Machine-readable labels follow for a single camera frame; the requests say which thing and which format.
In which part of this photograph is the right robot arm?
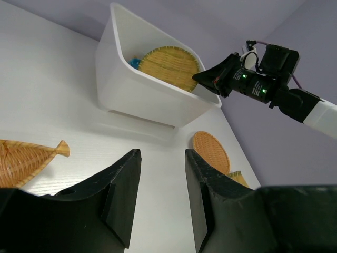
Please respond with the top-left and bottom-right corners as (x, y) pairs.
(192, 41), (336, 138)

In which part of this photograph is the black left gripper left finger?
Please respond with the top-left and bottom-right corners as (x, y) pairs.
(1, 149), (142, 252)

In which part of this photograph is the orange fish-shaped woven plate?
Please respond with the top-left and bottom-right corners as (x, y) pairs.
(1, 140), (70, 188)

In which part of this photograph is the white plastic bin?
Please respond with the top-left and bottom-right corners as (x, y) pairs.
(95, 3), (222, 127)

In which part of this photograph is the yellow fan-shaped bamboo plate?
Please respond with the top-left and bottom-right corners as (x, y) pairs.
(227, 171), (249, 188)

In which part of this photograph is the round green-rimmed bamboo plate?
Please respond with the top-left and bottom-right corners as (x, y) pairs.
(138, 46), (200, 92)

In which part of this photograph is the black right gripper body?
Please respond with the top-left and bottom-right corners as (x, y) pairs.
(218, 67), (275, 103)

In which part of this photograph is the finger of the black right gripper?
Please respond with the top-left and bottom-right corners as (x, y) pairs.
(192, 53), (240, 95)

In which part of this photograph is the blue polka dot ceramic plate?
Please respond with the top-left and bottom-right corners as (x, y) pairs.
(129, 58), (142, 70)

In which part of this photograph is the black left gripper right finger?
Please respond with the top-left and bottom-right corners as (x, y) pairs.
(185, 149), (336, 252)

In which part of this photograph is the round orange woven plate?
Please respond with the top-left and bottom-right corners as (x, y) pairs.
(192, 131), (231, 175)

